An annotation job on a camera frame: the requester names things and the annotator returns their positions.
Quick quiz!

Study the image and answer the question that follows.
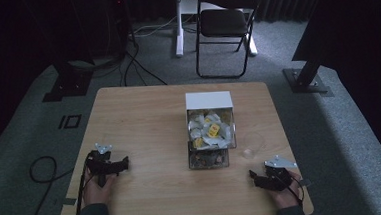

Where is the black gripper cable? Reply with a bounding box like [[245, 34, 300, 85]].
[[277, 171, 307, 208], [66, 151, 98, 215]]

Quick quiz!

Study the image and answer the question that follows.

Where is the white floor cable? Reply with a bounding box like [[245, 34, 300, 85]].
[[132, 15, 179, 39]]

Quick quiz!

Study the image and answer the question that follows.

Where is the person's left hand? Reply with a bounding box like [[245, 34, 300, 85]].
[[81, 165, 119, 207]]

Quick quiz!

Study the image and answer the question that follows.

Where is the black stand with flat base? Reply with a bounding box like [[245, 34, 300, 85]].
[[39, 57, 96, 104]]

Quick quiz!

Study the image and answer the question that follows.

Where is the black floor cable loop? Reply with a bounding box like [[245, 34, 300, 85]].
[[21, 154, 78, 215]]

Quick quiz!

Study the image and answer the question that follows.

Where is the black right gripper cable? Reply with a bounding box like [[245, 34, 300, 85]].
[[277, 171, 307, 208]]

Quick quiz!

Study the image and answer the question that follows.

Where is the white clear drawer organizer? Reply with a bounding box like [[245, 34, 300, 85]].
[[184, 90, 238, 153]]

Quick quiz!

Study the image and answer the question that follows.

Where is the pile of white tea bags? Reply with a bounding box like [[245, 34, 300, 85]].
[[187, 108, 235, 152]]

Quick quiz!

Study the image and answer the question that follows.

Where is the black slanted stand with base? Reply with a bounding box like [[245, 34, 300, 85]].
[[281, 53, 334, 101]]

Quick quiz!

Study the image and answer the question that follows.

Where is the black folding chair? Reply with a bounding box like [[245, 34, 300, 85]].
[[191, 0, 267, 82]]

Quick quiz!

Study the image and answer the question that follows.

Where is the clear drawer with dark packets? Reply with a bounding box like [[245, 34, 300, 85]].
[[186, 137, 231, 171]]

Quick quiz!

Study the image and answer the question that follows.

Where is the white desk frame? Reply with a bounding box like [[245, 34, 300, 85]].
[[171, 0, 259, 61]]

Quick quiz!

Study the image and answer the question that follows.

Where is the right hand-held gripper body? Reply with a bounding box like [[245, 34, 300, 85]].
[[262, 153, 300, 193]]

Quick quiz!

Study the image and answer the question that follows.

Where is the bundle of black floor cables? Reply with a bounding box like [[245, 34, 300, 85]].
[[66, 22, 169, 93]]

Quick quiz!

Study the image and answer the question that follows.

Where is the clear glass cup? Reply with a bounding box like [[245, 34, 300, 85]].
[[240, 130, 269, 161]]

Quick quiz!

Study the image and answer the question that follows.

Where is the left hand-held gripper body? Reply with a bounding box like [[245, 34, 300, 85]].
[[85, 142, 125, 189]]

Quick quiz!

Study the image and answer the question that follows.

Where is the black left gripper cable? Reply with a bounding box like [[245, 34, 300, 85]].
[[66, 151, 98, 215]]

